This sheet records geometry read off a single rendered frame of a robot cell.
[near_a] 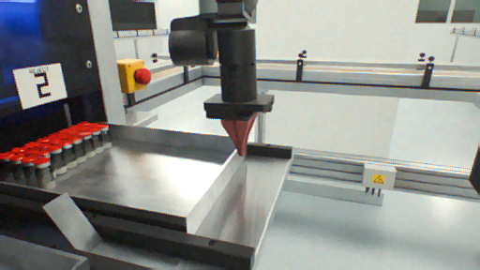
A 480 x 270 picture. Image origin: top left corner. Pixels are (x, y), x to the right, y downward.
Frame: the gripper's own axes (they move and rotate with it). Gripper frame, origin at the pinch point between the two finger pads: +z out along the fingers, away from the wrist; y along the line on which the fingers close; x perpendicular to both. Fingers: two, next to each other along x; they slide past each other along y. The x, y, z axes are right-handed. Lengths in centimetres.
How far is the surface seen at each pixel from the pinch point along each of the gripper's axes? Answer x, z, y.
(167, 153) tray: -1.4, 2.5, 15.5
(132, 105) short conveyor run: -28, 1, 42
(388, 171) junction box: -79, 40, -37
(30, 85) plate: 9.0, -12.6, 31.7
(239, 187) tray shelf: 6.6, 3.3, -1.4
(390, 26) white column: -143, -13, -40
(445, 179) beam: -83, 44, -59
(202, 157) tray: -1.8, 2.8, 8.5
